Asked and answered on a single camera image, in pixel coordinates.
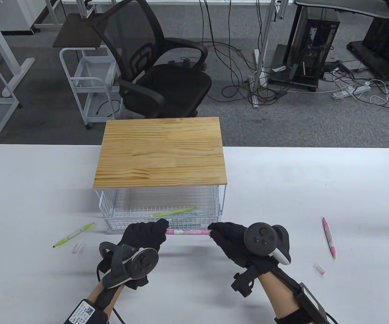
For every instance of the person's right hand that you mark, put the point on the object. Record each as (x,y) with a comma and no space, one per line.
(230,236)

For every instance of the person's left hand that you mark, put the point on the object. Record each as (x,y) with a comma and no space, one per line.
(144,233)

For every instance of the green double-ended highlighter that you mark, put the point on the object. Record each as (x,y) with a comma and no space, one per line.
(174,212)
(74,234)

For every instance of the pink double-ended highlighter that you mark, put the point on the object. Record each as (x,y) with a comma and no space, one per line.
(329,238)
(187,232)

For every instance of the pink highlighter cap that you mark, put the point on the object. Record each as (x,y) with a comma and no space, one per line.
(76,248)
(319,269)

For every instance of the person's right forearm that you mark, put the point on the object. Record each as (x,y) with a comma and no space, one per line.
(279,297)

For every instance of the person's left forearm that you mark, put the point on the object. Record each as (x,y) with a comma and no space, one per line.
(108,297)

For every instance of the black grey tracker controller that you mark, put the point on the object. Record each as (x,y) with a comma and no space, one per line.
(260,238)
(144,261)

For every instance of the black mesh office chair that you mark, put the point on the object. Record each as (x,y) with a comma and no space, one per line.
(167,84)

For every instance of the white metal cart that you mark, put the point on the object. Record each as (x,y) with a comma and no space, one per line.
(86,81)

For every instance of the white power strip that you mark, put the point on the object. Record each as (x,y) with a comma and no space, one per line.
(349,91)

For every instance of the brown side table top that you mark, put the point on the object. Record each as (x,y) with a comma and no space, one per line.
(76,33)

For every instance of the black computer tower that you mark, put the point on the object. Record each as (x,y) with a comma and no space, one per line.
(316,44)

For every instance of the black equipment stand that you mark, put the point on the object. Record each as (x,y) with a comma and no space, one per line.
(383,40)

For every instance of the white cabinet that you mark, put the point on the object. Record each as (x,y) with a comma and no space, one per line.
(15,15)

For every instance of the grey desk top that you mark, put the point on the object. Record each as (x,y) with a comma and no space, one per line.
(349,8)

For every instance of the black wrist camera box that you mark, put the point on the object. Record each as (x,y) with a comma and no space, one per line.
(84,312)
(311,303)

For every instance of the aluminium profile post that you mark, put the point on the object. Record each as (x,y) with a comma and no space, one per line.
(263,44)

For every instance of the aluminium desk frame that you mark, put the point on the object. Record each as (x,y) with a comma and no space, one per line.
(87,9)

